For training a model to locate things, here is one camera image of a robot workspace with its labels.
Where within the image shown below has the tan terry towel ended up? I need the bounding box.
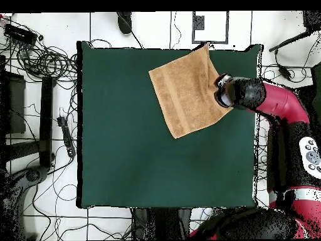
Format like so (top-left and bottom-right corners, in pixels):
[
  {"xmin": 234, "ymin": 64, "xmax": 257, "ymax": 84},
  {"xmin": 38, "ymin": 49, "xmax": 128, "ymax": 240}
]
[{"xmin": 148, "ymin": 41, "xmax": 234, "ymax": 140}]

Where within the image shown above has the black power adapter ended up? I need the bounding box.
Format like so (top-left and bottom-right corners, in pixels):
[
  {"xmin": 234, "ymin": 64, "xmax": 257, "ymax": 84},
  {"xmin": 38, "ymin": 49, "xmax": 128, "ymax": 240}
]
[{"xmin": 276, "ymin": 64, "xmax": 293, "ymax": 82}]

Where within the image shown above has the dark grey square plate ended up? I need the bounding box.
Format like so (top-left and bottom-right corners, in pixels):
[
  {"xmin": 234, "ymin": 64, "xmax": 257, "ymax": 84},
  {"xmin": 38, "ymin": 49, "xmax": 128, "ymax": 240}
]
[{"xmin": 192, "ymin": 15, "xmax": 205, "ymax": 31}]

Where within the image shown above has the black tripod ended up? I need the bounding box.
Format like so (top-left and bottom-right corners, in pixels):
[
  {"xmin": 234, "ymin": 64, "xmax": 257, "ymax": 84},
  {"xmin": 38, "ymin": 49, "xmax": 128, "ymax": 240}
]
[{"xmin": 268, "ymin": 10, "xmax": 321, "ymax": 53}]

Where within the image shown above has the green cloth beside table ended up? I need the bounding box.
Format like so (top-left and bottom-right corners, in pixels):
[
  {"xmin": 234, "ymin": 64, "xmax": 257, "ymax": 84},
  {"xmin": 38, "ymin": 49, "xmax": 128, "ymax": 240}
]
[{"xmin": 310, "ymin": 63, "xmax": 321, "ymax": 111}]

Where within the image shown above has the dark green table cloth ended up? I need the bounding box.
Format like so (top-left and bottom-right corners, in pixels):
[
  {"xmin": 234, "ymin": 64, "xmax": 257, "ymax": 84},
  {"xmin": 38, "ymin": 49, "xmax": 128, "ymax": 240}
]
[{"xmin": 76, "ymin": 40, "xmax": 264, "ymax": 210}]

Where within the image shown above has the person's foot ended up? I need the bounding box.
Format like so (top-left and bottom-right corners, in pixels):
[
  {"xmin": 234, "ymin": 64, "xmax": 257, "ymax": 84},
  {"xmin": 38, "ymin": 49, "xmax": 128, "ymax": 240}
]
[{"xmin": 116, "ymin": 11, "xmax": 134, "ymax": 35}]

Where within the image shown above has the black power strip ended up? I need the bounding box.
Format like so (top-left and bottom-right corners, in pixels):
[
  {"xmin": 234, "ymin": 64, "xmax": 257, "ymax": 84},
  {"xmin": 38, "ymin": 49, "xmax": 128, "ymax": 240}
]
[{"xmin": 56, "ymin": 115, "xmax": 76, "ymax": 159}]

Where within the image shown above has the black stand bar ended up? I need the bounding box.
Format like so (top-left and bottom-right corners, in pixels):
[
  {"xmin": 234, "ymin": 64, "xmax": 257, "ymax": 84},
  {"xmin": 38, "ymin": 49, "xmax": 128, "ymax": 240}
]
[{"xmin": 38, "ymin": 75, "xmax": 57, "ymax": 168}]

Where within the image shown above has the dark panel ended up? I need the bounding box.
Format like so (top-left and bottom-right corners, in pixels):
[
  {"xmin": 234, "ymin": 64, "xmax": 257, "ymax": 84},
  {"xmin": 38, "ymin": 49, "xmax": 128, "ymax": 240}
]
[{"xmin": 0, "ymin": 71, "xmax": 26, "ymax": 135}]

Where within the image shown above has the grey stand base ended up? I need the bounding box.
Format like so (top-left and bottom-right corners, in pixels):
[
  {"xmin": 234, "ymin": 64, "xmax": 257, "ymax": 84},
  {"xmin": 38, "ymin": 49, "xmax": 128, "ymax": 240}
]
[{"xmin": 0, "ymin": 165, "xmax": 50, "ymax": 240}]

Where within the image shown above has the black electronics box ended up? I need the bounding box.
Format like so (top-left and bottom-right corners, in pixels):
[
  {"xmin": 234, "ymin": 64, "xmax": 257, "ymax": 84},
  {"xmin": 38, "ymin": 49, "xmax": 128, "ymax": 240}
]
[{"xmin": 3, "ymin": 23, "xmax": 38, "ymax": 46}]

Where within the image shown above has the grey square floor frame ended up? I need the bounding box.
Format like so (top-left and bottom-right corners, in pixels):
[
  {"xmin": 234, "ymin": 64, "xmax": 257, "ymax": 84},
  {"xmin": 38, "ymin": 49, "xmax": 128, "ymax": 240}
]
[{"xmin": 191, "ymin": 11, "xmax": 229, "ymax": 45}]

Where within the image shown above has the thin black cable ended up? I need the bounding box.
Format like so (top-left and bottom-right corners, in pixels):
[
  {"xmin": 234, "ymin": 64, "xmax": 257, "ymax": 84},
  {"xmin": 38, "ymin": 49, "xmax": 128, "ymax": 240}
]
[{"xmin": 130, "ymin": 29, "xmax": 144, "ymax": 49}]

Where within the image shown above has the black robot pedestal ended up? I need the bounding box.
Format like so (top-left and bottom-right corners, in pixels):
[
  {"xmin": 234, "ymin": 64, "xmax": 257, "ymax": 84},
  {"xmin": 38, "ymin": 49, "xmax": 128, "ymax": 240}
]
[{"xmin": 131, "ymin": 207, "xmax": 192, "ymax": 240}]

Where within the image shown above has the coiled black cable bundle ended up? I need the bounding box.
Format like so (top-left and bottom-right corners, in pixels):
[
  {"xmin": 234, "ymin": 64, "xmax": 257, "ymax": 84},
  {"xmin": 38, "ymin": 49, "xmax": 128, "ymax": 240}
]
[{"xmin": 14, "ymin": 42, "xmax": 78, "ymax": 81}]

